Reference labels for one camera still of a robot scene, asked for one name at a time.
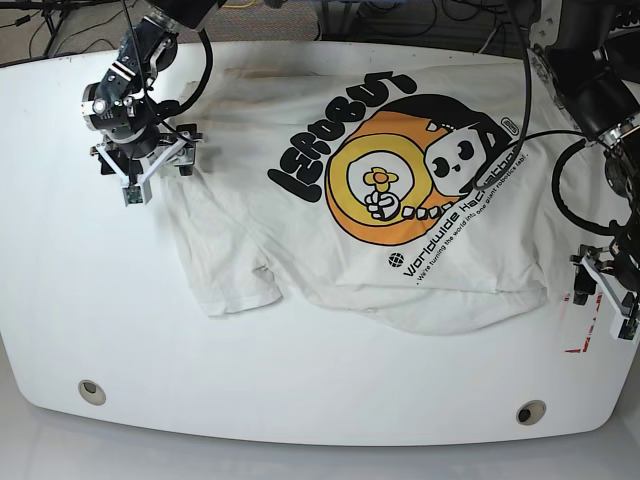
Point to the right table cable grommet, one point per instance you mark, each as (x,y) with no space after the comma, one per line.
(531,413)

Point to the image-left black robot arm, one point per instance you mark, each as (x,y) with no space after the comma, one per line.
(120,105)

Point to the left table cable grommet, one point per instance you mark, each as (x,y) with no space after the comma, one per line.
(92,393)

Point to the image-left gripper white bracket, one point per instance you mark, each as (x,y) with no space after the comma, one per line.
(149,153)

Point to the table cable grommet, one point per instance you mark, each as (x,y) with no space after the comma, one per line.
(92,393)
(531,413)

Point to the red tape rectangle marking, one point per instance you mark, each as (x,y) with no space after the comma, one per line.
(577,323)

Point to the black tripod stand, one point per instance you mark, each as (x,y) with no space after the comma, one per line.
(52,14)

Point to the image-right gripper white bracket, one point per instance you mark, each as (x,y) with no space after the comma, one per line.
(617,276)

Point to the white printed t-shirt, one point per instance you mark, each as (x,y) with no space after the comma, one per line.
(390,195)

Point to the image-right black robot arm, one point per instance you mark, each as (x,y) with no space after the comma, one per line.
(569,38)

